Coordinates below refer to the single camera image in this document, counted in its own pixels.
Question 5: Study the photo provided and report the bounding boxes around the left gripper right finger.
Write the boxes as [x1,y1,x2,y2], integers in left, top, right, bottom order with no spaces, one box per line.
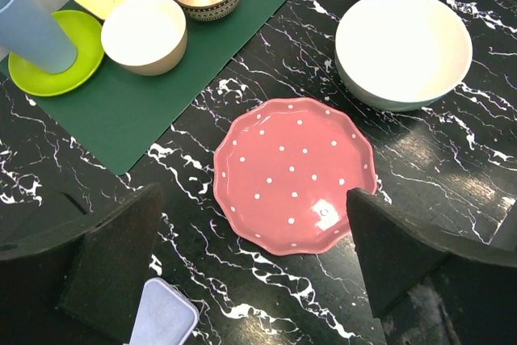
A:
[347,189,516,344]

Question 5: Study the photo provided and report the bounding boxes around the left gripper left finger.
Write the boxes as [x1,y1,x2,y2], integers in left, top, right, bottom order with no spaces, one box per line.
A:
[1,183,162,344]

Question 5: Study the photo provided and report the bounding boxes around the phone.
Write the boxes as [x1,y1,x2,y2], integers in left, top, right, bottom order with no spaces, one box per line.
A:
[128,277,199,345]

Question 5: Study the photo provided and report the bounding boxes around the dark green mat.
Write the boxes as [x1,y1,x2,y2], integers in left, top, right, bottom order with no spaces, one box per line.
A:
[0,0,316,176]

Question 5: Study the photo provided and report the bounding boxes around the pink dotted plate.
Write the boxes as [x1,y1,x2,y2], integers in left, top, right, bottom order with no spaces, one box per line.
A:
[213,98,377,256]

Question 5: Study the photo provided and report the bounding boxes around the large white bowl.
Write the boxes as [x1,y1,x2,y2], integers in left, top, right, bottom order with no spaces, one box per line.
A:
[334,0,473,111]

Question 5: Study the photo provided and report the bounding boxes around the lime green saucer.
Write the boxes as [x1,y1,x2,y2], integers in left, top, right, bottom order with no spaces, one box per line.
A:
[7,10,104,97]

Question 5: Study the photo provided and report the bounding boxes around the cream small bowl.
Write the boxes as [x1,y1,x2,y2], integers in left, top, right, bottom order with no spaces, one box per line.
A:
[101,0,187,76]

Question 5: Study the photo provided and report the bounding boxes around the blue plastic cup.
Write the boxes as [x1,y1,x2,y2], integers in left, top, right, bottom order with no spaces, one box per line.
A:
[1,0,78,74]

